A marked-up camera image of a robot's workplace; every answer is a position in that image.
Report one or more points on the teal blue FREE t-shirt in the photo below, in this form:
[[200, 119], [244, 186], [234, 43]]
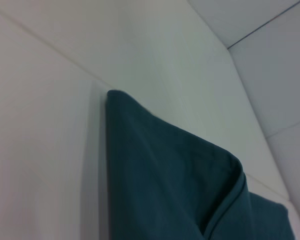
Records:
[[177, 175]]

